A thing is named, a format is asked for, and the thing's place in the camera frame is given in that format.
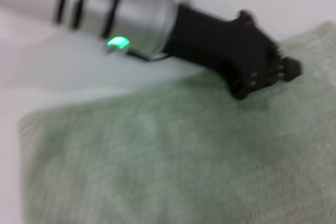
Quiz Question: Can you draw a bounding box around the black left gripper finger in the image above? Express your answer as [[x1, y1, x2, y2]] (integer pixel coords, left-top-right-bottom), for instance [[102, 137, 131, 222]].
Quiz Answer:
[[280, 56, 303, 83]]

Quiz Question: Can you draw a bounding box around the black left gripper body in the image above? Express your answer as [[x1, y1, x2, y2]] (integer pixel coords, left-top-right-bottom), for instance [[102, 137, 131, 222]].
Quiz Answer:
[[162, 4, 285, 101]]

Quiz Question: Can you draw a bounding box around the green terry towel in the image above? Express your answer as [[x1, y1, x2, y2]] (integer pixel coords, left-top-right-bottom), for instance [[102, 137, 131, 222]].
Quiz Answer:
[[16, 20, 336, 224]]

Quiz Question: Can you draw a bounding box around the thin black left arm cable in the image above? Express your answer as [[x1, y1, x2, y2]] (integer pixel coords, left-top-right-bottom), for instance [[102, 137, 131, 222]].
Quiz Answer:
[[103, 42, 169, 62]]

